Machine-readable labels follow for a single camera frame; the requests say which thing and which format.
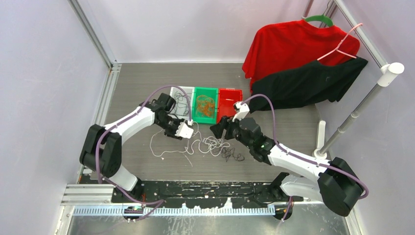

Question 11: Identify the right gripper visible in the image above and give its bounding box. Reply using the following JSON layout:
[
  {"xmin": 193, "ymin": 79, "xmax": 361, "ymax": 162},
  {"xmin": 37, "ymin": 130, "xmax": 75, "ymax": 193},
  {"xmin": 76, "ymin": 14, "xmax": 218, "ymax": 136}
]
[{"xmin": 210, "ymin": 113, "xmax": 253, "ymax": 149}]

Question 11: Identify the black cable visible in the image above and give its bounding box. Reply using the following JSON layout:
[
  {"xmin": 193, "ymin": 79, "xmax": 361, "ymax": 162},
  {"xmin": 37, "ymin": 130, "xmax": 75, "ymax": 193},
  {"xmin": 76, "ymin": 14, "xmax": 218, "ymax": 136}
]
[
  {"xmin": 173, "ymin": 92, "xmax": 192, "ymax": 116},
  {"xmin": 173, "ymin": 92, "xmax": 192, "ymax": 118},
  {"xmin": 221, "ymin": 147, "xmax": 245, "ymax": 163}
]

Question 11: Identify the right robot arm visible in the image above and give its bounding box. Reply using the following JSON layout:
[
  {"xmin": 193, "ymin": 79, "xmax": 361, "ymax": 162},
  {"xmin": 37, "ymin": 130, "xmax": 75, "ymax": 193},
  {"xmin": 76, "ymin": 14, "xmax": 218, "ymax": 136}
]
[{"xmin": 210, "ymin": 116, "xmax": 368, "ymax": 217}]

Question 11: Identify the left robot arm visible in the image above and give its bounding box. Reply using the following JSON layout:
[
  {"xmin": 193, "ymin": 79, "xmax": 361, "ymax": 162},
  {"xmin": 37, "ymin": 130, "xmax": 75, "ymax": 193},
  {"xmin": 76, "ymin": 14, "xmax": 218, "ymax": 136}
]
[{"xmin": 79, "ymin": 93, "xmax": 193, "ymax": 202}]

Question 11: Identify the white plastic bin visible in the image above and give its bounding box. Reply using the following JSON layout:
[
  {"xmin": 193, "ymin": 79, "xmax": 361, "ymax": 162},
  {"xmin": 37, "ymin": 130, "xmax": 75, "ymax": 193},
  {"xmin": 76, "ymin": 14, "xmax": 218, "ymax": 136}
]
[{"xmin": 169, "ymin": 86, "xmax": 195, "ymax": 120}]

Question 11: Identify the red plastic bin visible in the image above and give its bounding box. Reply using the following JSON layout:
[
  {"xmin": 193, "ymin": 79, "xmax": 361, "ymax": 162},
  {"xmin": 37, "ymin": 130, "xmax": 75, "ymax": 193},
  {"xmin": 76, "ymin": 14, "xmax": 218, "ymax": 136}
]
[{"xmin": 216, "ymin": 88, "xmax": 243, "ymax": 123}]

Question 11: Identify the green plastic bin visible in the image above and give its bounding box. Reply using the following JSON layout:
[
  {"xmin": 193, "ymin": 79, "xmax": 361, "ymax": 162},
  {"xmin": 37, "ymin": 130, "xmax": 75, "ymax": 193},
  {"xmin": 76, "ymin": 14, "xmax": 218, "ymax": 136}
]
[{"xmin": 192, "ymin": 87, "xmax": 219, "ymax": 124}]

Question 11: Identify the red t-shirt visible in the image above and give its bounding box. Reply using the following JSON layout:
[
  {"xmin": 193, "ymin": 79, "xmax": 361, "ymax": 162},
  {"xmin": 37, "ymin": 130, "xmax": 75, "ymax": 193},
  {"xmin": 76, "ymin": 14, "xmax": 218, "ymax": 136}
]
[{"xmin": 242, "ymin": 20, "xmax": 360, "ymax": 83}]

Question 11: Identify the black t-shirt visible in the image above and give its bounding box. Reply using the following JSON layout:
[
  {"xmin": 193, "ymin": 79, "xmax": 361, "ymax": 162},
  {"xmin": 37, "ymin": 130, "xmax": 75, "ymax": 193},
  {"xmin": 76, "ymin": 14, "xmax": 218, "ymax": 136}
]
[{"xmin": 249, "ymin": 57, "xmax": 368, "ymax": 113}]

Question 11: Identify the pink clothes hanger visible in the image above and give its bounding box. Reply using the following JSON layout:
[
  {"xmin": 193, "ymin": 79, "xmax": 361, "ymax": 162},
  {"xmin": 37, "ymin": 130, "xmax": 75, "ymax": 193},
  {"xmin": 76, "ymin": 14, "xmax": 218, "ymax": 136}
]
[{"xmin": 317, "ymin": 23, "xmax": 364, "ymax": 61}]

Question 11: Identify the green clothes hanger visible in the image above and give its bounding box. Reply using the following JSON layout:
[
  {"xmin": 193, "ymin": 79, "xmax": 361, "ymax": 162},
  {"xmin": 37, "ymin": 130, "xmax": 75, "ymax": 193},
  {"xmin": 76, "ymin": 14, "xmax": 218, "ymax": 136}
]
[{"xmin": 304, "ymin": 15, "xmax": 334, "ymax": 27}]

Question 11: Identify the metal clothes rack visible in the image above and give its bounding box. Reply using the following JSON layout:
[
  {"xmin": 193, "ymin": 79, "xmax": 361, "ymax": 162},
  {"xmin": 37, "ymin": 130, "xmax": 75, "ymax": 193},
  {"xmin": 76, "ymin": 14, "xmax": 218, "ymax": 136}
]
[{"xmin": 301, "ymin": 0, "xmax": 405, "ymax": 196}]

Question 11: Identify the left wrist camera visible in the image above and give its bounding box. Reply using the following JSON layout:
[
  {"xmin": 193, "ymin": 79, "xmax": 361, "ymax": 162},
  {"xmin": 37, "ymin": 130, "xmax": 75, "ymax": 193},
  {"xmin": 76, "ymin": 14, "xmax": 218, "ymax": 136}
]
[{"xmin": 175, "ymin": 120, "xmax": 194, "ymax": 139}]

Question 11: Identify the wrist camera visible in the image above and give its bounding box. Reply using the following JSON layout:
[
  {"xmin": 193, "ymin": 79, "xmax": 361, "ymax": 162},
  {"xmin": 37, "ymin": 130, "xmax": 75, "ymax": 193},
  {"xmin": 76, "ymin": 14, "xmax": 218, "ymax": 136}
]
[
  {"xmin": 232, "ymin": 101, "xmax": 250, "ymax": 122},
  {"xmin": 175, "ymin": 120, "xmax": 194, "ymax": 139}
]

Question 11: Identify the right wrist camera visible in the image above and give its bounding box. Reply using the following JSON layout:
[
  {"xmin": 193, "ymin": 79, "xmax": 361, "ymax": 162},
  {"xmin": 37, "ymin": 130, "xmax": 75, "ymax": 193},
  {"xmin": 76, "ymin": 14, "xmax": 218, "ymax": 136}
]
[{"xmin": 232, "ymin": 101, "xmax": 250, "ymax": 122}]

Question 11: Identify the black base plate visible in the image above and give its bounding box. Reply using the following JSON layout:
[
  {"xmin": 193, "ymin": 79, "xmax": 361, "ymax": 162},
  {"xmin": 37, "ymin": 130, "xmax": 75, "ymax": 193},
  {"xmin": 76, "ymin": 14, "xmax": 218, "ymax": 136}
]
[{"xmin": 112, "ymin": 180, "xmax": 304, "ymax": 210}]

